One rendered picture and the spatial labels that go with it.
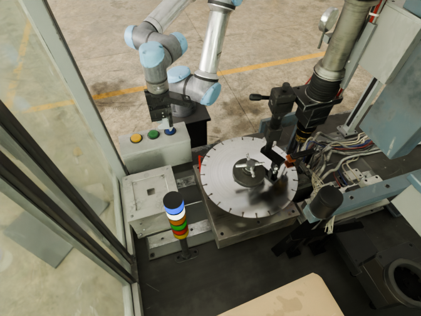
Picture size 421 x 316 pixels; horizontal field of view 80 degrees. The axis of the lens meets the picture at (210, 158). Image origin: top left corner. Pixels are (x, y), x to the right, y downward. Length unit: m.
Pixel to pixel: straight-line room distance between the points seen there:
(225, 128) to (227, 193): 1.54
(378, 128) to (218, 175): 0.47
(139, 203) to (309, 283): 0.62
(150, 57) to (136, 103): 1.88
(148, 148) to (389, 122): 0.77
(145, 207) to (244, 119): 1.71
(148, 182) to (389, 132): 0.72
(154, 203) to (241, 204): 0.29
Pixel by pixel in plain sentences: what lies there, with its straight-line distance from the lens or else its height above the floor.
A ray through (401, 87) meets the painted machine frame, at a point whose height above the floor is 1.36.
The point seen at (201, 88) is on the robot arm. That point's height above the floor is 0.96.
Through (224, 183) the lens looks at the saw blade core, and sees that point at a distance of 0.84.
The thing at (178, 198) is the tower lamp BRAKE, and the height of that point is 1.16.
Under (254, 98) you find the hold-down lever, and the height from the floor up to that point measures 1.22.
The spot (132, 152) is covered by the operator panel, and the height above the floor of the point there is 0.90.
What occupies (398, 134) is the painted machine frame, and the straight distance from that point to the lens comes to 0.65.
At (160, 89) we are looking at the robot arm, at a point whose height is 1.13.
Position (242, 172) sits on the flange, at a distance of 0.85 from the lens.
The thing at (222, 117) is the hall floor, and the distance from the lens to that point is 2.42.
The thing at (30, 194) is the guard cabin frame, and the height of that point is 1.36.
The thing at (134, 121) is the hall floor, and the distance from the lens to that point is 2.48.
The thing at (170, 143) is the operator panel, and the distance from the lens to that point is 1.02.
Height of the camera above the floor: 1.66
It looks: 52 degrees down
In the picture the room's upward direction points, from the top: straight up
